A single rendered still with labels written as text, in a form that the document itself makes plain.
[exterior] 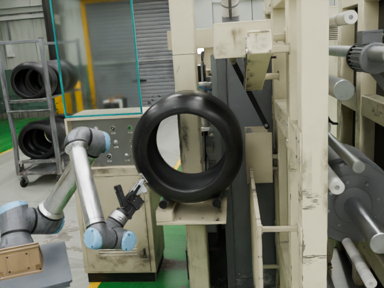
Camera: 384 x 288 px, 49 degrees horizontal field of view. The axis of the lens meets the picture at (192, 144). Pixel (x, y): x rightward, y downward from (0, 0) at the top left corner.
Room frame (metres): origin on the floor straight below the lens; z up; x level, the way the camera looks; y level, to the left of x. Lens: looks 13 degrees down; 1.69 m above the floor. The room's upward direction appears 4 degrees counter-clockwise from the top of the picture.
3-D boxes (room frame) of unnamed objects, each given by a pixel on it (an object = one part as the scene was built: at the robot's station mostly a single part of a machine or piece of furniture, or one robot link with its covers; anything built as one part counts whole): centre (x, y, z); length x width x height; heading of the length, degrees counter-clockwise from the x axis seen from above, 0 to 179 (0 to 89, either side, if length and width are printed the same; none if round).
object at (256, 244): (1.97, -0.29, 0.65); 0.90 x 0.02 x 0.70; 174
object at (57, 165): (5.99, 1.98, 0.96); 1.36 x 0.71 x 1.92; 170
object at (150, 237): (3.05, 0.58, 0.63); 0.56 x 0.41 x 1.27; 84
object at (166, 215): (2.25, 0.15, 0.83); 0.36 x 0.09 x 0.06; 174
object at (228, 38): (2.08, -0.27, 1.71); 0.61 x 0.25 x 0.15; 174
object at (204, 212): (2.24, 0.01, 0.80); 0.37 x 0.36 x 0.02; 84
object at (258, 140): (2.41, -0.39, 1.05); 0.20 x 0.15 x 0.30; 174
